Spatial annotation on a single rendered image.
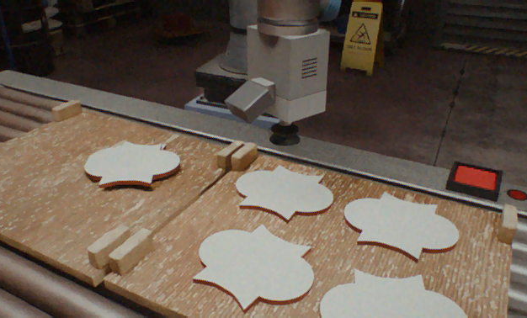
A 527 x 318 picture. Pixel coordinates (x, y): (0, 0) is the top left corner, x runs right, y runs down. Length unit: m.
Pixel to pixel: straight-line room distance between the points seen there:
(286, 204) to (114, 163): 0.28
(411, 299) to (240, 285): 0.18
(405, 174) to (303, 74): 0.32
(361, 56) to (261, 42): 3.67
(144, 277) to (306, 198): 0.25
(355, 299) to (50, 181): 0.49
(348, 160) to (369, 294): 0.36
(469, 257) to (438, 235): 0.04
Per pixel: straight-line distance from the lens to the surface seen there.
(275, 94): 0.58
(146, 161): 0.76
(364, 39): 4.23
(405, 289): 0.54
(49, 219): 0.70
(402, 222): 0.64
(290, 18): 0.55
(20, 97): 1.24
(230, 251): 0.57
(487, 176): 0.82
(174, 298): 0.53
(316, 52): 0.57
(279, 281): 0.53
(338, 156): 0.84
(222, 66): 1.17
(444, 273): 0.59
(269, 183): 0.69
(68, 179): 0.78
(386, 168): 0.82
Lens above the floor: 1.31
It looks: 28 degrees down
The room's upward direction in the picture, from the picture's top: straight up
